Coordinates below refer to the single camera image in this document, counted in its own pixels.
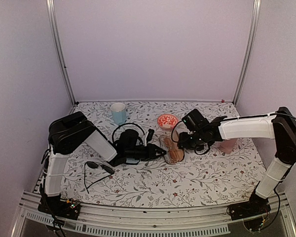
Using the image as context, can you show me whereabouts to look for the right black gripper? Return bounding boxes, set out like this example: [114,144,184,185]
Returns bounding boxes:
[177,131,205,152]

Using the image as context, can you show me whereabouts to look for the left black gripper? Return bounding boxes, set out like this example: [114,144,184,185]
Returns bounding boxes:
[126,144,167,162]

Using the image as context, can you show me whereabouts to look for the brown striped glasses case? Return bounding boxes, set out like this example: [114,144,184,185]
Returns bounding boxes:
[159,135,185,164]

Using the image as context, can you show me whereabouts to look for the pink translucent plastic cup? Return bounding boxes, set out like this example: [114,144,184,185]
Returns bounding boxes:
[219,138,237,154]

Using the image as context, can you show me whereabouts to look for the blue cleaning cloth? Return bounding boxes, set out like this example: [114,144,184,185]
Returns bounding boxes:
[125,159,140,165]

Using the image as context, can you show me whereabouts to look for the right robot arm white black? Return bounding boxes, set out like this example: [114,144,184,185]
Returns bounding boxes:
[177,107,296,215]

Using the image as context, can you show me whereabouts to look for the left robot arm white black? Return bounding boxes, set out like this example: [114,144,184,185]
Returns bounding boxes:
[40,112,167,214]

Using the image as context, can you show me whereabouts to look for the black sunglasses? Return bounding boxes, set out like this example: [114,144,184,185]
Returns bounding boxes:
[83,161,115,194]

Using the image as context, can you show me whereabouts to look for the red patterned small bowl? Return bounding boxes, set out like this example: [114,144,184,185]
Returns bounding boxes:
[157,114,179,130]

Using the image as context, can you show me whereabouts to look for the floral patterned table mat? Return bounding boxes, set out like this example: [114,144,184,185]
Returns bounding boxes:
[61,102,265,208]

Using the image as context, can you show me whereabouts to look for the light blue paper cup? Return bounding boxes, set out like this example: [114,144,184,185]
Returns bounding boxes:
[110,102,126,125]

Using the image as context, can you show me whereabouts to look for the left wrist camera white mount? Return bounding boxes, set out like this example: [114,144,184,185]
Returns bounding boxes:
[143,128,154,146]

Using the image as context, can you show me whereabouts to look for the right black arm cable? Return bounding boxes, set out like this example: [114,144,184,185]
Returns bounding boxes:
[171,119,213,156]

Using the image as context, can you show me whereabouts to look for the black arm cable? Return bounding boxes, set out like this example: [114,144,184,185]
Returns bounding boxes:
[111,122,146,149]
[171,119,213,156]

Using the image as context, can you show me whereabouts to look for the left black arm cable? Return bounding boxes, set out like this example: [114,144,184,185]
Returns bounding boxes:
[111,122,146,149]

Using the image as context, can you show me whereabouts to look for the right aluminium frame post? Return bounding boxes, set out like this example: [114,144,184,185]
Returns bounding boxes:
[232,0,261,106]

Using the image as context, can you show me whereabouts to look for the aluminium frame post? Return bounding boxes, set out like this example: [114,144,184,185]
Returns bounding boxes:
[232,0,261,106]
[46,0,77,106]

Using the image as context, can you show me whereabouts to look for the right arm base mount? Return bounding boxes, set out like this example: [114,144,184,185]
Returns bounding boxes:
[226,192,271,232]

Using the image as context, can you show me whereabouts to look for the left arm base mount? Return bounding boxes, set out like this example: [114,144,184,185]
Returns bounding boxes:
[37,195,81,220]

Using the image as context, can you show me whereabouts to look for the left aluminium frame post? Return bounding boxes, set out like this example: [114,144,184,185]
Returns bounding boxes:
[46,0,77,106]

